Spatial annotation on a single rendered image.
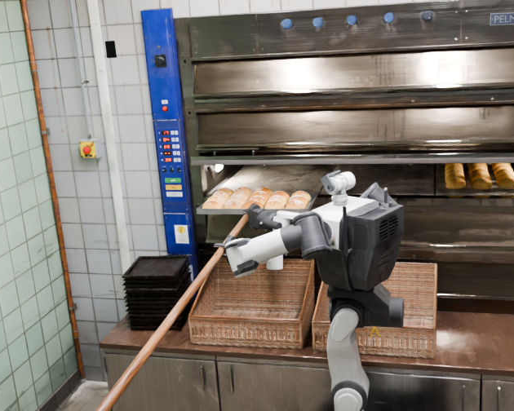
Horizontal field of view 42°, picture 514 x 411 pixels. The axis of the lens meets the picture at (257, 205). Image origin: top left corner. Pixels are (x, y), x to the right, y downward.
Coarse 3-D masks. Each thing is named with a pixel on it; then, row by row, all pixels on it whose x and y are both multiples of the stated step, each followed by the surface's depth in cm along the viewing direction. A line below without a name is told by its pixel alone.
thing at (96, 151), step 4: (80, 140) 360; (84, 140) 359; (88, 140) 359; (92, 140) 358; (96, 140) 359; (100, 140) 364; (80, 144) 360; (84, 144) 360; (88, 144) 359; (96, 144) 359; (100, 144) 364; (80, 148) 361; (92, 148) 359; (96, 148) 359; (100, 148) 364; (92, 152) 360; (96, 152) 360; (100, 152) 364; (84, 156) 362; (88, 156) 361; (92, 156) 360; (96, 156) 360; (100, 156) 364
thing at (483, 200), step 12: (324, 204) 344; (408, 204) 333; (420, 204) 331; (432, 204) 330; (444, 204) 328; (456, 204) 327; (468, 204) 325; (480, 204) 324; (492, 204) 323; (504, 204) 321
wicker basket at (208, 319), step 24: (216, 264) 363; (264, 264) 357; (288, 264) 354; (312, 264) 347; (216, 288) 364; (240, 288) 361; (264, 288) 358; (288, 288) 354; (312, 288) 347; (192, 312) 327; (216, 312) 358; (240, 312) 356; (264, 312) 354; (288, 312) 352; (312, 312) 348; (192, 336) 326; (216, 336) 324; (240, 336) 332; (264, 336) 329; (288, 336) 328
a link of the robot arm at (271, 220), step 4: (272, 212) 304; (268, 216) 302; (272, 216) 302; (276, 216) 299; (264, 220) 300; (268, 220) 298; (272, 220) 298; (276, 220) 299; (280, 220) 297; (284, 220) 297; (288, 220) 297; (264, 224) 299; (268, 224) 297; (272, 224) 296; (276, 224) 294; (280, 224) 295; (284, 224) 297; (288, 224) 298; (268, 228) 302; (272, 228) 303; (276, 228) 294
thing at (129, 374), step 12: (240, 228) 298; (216, 252) 269; (204, 276) 248; (192, 288) 237; (180, 300) 228; (180, 312) 223; (168, 324) 213; (156, 336) 205; (144, 348) 197; (144, 360) 194; (132, 372) 186; (120, 384) 180; (108, 396) 174; (108, 408) 171
